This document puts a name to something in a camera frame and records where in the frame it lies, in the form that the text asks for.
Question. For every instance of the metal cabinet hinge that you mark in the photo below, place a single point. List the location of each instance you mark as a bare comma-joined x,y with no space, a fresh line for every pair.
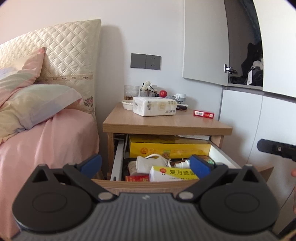
228,69

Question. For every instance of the white face mask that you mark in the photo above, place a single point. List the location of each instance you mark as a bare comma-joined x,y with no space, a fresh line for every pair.
144,164

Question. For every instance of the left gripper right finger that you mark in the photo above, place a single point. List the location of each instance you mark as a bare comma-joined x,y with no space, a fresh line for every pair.
208,175

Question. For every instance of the pink patterned pillow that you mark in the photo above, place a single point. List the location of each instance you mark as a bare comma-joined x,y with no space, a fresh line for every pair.
21,73

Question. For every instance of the white cabinet door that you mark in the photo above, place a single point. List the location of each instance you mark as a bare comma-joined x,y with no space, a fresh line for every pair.
277,26
206,43

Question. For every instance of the red pack in drawer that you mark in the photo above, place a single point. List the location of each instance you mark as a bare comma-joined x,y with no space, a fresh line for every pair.
139,178

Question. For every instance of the white right cabinet door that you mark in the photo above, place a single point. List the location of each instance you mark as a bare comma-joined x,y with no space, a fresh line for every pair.
277,26

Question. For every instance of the wooden nightstand drawer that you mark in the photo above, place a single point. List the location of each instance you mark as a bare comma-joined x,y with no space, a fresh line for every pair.
173,187

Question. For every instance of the person right hand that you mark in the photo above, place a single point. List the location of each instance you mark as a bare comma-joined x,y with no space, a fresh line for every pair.
293,172

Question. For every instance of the white bowl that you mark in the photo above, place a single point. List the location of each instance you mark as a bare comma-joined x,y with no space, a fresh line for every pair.
127,104

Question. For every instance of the white plug adapter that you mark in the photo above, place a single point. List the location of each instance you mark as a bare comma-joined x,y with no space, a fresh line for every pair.
179,97

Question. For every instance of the clear drinking glass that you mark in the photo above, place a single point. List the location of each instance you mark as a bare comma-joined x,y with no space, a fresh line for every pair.
131,91

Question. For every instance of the pastel striped pillow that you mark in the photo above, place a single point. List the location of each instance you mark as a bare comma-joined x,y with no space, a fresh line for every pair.
33,105

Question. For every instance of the pink bed sheet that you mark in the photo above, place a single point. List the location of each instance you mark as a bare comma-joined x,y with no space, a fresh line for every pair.
70,136

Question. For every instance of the black clothes in cabinet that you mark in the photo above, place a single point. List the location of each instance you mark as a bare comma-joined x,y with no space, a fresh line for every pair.
252,67

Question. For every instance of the black car key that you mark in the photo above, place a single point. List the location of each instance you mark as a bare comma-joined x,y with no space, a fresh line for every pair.
181,107

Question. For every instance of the white tissue pack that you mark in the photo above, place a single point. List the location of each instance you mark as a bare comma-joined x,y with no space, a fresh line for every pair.
154,106

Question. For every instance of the large yellow box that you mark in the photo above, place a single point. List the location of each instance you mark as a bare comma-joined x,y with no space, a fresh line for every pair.
170,147

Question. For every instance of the white upper cabinet door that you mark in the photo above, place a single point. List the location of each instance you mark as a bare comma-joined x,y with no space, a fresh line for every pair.
206,43

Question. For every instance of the wooden nightstand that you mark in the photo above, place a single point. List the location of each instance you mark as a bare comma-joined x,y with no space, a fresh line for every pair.
182,123

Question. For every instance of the red cigarette pack on top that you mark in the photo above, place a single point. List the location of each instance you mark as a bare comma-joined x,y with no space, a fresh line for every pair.
203,114

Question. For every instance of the red round ornament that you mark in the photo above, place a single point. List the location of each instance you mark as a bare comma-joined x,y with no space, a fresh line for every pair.
163,93

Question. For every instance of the cream quilted headboard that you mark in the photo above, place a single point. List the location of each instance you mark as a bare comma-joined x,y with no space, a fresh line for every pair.
72,50

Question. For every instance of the yellow white medicine box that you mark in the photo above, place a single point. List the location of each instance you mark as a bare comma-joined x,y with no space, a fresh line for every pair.
167,174

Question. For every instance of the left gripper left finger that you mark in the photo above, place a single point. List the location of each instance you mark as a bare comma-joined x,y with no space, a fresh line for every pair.
81,174

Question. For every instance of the small white spray bottle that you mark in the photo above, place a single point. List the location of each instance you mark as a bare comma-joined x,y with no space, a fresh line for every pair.
183,165

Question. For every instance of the white flower decoration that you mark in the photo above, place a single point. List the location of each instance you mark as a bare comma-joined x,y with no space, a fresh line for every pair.
148,89

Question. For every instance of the grey wall socket panel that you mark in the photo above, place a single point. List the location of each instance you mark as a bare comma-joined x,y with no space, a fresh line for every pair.
143,61

